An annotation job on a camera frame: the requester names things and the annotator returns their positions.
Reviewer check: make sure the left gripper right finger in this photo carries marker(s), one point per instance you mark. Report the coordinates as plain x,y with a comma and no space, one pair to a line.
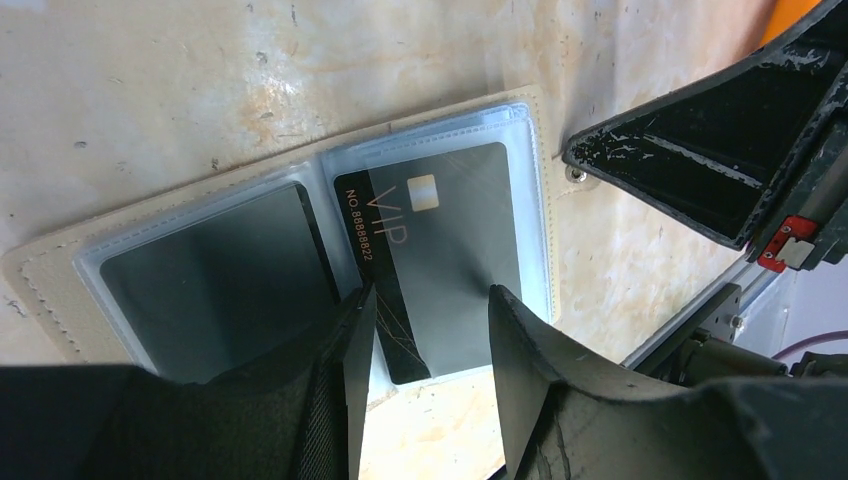
695,408

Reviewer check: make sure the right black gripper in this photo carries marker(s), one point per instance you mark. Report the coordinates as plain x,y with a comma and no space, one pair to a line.
759,140

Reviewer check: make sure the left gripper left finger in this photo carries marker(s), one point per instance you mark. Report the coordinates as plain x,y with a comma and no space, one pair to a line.
296,412

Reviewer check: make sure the single black credit card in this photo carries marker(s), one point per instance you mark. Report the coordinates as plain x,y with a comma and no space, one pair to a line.
215,295

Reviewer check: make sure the beige card holder wallet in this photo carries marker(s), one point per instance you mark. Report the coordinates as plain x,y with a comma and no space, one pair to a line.
56,277

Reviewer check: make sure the orange cylindrical object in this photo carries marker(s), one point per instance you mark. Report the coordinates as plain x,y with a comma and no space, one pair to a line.
785,13

